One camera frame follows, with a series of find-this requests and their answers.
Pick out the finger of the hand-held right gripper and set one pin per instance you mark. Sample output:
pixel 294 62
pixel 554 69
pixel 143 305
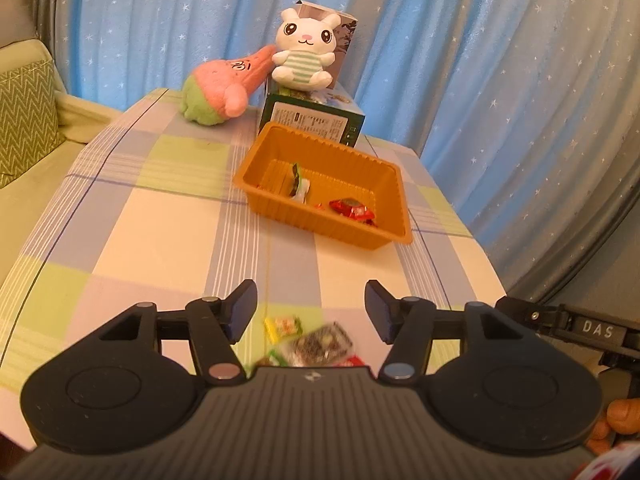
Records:
pixel 540 316

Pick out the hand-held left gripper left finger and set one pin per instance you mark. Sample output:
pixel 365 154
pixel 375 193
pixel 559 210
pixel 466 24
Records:
pixel 242 305

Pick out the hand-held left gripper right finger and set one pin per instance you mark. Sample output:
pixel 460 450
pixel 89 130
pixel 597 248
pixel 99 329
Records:
pixel 377 305

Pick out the yellow green candy packet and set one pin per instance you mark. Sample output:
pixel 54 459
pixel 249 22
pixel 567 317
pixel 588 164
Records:
pixel 284 325

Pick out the green candy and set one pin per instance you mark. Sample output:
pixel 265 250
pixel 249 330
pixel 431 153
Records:
pixel 267 360

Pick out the clear packet of dark snack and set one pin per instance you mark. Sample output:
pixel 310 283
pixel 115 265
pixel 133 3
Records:
pixel 320 347

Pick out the red candy with white label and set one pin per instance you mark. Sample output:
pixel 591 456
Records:
pixel 350 208

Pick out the green white snack packet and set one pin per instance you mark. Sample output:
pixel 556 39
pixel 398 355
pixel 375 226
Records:
pixel 299 185

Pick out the orange plastic tray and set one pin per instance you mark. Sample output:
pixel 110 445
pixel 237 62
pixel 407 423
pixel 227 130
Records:
pixel 325 160

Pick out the person's right hand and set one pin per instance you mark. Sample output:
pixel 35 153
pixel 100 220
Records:
pixel 622 415

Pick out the dark green carton box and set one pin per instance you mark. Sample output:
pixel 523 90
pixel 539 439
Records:
pixel 300 120

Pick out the pink green starfish plush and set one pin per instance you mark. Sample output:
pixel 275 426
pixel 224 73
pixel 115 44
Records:
pixel 220 85

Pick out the light green sofa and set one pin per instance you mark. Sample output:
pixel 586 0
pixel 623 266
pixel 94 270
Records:
pixel 30 210

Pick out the white bunny plush toy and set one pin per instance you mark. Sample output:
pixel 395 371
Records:
pixel 300 67

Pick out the blue star curtain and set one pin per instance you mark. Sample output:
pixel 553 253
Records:
pixel 450 60

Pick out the tall printed paper box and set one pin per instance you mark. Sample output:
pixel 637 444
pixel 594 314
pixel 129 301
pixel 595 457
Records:
pixel 345 40

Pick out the green zigzag cushion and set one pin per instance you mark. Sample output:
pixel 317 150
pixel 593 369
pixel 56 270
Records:
pixel 25 120

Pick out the plain grey curtain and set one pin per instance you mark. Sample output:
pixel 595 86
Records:
pixel 47 10

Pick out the beige cushion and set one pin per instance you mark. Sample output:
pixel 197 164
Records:
pixel 15 10

